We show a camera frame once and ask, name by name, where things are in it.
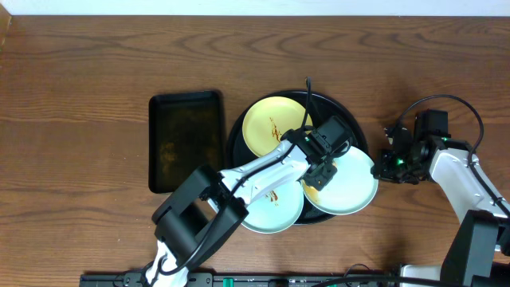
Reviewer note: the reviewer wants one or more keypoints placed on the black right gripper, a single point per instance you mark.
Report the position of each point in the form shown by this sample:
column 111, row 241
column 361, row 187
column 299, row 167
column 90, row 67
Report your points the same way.
column 383, row 168

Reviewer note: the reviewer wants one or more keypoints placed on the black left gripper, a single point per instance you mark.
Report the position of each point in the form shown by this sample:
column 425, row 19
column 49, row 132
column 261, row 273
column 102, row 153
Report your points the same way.
column 323, row 175

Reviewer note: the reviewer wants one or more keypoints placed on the orange green scrub sponge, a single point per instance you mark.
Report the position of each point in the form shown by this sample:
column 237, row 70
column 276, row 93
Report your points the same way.
column 311, row 191

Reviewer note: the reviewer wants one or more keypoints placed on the light green plate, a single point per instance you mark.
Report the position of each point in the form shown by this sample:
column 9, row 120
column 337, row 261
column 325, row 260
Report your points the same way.
column 277, row 210
column 352, row 188

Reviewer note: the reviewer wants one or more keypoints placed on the light green front plate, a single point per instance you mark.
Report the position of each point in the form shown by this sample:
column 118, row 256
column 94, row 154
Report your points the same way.
column 277, row 210

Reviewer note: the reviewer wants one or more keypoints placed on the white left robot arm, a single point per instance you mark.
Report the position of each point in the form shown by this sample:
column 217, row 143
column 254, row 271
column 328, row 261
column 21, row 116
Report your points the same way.
column 203, row 212

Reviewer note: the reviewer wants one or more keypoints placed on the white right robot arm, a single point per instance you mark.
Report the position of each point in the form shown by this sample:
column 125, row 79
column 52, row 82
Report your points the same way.
column 482, row 211

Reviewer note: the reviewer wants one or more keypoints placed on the round black tray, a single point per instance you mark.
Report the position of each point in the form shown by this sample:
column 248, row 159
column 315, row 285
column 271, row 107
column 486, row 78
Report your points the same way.
column 323, row 107

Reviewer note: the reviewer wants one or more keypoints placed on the black rectangular tray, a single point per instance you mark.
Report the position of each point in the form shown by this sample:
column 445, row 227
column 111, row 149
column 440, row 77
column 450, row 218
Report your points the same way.
column 186, row 130

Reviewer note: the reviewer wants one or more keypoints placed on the yellow plate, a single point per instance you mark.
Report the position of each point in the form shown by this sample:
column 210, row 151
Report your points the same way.
column 268, row 120

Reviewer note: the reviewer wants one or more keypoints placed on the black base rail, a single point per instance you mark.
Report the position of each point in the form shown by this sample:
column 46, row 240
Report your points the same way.
column 355, row 275

